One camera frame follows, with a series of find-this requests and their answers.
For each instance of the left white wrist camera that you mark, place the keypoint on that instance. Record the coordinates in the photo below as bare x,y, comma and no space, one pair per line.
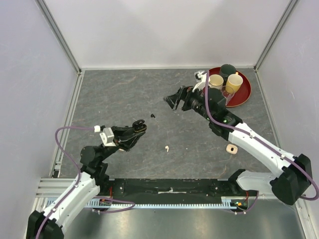
107,137

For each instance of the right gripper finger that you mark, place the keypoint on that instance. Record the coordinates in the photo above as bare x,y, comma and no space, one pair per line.
173,101
182,93

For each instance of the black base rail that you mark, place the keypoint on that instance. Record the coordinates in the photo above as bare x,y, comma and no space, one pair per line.
211,187

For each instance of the black earbud charging case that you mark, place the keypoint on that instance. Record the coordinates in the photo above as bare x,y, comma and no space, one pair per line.
139,126

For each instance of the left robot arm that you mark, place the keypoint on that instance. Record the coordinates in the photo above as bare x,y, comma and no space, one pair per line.
54,221

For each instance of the white cable duct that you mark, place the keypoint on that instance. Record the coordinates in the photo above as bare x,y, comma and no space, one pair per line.
222,203

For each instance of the red round tray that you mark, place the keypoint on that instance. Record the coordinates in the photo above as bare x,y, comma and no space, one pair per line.
243,93

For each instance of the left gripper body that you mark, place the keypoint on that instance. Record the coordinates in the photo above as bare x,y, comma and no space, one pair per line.
116,139

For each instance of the white mug black handle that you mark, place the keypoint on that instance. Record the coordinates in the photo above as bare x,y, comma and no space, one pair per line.
216,81

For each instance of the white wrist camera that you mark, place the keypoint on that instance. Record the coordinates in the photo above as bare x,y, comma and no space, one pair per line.
107,137
200,77

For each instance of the dark green mug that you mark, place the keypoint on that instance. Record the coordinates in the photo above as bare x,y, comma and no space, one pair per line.
226,70

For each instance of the white earbud charging case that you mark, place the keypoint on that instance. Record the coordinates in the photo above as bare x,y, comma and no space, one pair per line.
232,149

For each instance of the clear drinking glass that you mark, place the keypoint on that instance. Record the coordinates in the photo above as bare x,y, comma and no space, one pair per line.
227,93

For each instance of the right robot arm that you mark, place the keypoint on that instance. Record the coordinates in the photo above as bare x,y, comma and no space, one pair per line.
289,175

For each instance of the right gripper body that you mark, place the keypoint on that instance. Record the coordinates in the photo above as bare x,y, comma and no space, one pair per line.
190,95

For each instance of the yellow mug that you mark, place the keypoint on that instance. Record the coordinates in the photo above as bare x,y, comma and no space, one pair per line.
233,83

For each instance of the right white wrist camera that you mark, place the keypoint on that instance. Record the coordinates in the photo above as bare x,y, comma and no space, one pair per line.
200,77

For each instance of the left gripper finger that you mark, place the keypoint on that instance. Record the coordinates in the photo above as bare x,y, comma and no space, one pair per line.
128,142
125,131

